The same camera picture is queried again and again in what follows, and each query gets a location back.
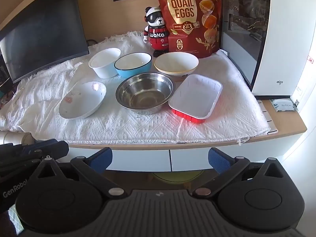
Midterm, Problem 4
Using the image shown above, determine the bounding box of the white floral plate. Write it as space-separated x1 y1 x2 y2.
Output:
58 81 107 119

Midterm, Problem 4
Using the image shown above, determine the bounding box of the cream bowl with yellow rim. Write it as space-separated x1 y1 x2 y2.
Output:
154 52 199 82

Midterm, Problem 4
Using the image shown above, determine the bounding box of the small green white packet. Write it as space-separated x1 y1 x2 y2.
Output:
269 98 298 113

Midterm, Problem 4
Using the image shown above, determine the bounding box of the red snack bag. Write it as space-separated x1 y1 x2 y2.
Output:
155 0 223 58

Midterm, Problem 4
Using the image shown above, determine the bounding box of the white desk drawer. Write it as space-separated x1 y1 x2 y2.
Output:
68 148 171 172
170 149 215 172

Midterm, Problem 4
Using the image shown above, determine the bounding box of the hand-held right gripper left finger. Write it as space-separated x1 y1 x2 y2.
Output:
37 147 127 198

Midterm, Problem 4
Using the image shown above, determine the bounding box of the stainless steel bowl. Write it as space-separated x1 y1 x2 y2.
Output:
115 72 174 115

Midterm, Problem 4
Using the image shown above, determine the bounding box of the white paper bowl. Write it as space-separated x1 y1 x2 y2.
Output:
88 48 122 79

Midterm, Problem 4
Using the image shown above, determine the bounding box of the red foil tray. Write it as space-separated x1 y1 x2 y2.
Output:
168 73 223 125

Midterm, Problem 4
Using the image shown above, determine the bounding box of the blue enamel bowl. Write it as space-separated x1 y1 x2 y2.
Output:
114 52 152 79

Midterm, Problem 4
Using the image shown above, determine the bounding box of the white textured cloth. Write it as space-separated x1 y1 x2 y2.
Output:
0 31 272 145

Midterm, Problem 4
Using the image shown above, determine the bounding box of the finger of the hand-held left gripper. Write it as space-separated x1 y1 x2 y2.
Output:
18 139 70 160

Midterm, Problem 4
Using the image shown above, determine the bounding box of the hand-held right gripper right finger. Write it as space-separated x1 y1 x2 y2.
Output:
193 147 285 199

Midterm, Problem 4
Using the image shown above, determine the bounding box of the panda figurine in red suit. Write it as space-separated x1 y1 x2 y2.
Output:
143 6 171 58

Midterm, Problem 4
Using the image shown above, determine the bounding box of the yellow-green round object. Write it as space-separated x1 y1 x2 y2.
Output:
150 171 205 184

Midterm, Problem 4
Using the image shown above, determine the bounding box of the black computer monitor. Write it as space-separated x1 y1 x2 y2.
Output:
0 0 90 84

